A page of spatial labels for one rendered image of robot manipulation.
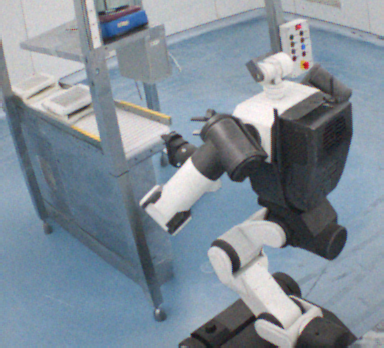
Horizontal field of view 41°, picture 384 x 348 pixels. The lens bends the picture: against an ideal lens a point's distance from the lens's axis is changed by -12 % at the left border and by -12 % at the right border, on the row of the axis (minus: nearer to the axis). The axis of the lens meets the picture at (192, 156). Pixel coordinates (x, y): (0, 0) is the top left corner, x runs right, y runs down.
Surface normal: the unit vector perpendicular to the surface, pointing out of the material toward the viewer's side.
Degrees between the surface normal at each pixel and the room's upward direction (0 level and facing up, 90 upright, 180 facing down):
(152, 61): 90
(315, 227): 45
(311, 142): 90
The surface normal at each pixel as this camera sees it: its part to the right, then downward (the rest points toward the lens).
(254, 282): 0.34, -0.46
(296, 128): -0.73, 0.42
